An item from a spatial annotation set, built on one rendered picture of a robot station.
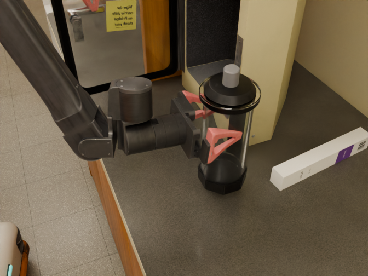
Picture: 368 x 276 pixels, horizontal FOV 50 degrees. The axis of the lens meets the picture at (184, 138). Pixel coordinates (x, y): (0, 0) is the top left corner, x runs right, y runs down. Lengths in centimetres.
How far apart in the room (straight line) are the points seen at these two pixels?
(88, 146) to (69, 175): 164
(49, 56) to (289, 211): 55
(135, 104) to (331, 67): 79
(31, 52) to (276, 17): 46
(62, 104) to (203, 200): 38
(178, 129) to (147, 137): 6
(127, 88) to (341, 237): 51
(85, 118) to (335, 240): 53
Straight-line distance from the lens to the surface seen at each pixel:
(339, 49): 124
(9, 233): 177
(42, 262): 197
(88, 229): 202
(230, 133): 68
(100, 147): 64
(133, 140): 64
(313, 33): 132
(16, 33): 62
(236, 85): 67
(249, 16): 78
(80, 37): 98
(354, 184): 96
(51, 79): 62
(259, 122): 95
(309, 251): 81
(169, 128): 66
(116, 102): 63
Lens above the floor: 159
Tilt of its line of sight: 41 degrees down
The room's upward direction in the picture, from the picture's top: straight up
